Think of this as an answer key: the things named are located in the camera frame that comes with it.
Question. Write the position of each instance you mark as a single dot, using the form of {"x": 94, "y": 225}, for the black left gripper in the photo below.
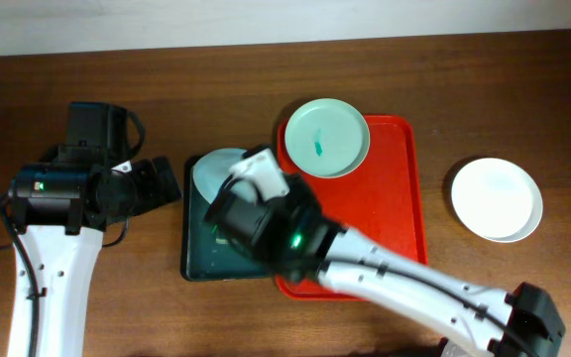
{"x": 161, "y": 192}

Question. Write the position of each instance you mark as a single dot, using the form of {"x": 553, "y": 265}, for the light blue plate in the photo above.
{"x": 210, "y": 171}

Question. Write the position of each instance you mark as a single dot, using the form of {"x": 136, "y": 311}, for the pale green plate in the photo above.
{"x": 327, "y": 138}

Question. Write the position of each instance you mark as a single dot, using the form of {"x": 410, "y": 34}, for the white plate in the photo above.
{"x": 496, "y": 200}

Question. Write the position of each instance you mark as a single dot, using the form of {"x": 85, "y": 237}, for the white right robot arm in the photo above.
{"x": 292, "y": 238}

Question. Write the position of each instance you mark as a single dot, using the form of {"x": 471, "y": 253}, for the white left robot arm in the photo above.
{"x": 56, "y": 212}

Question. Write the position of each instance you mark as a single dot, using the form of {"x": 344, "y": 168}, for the red plastic tray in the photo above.
{"x": 381, "y": 197}

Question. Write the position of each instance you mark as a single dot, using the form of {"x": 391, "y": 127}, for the dark green water basin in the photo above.
{"x": 205, "y": 256}

